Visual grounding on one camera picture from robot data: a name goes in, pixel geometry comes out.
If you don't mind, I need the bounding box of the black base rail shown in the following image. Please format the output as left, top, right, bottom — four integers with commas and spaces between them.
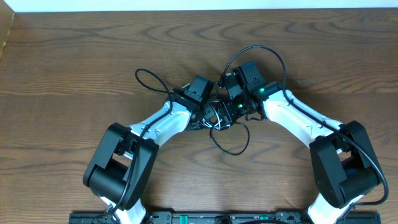
68, 211, 382, 224

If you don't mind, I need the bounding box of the white cable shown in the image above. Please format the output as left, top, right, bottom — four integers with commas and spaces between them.
201, 107, 233, 131

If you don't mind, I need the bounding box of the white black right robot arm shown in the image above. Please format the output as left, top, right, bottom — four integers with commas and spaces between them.
218, 62, 386, 223

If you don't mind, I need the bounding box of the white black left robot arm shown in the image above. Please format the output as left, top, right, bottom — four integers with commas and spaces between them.
83, 76, 214, 223

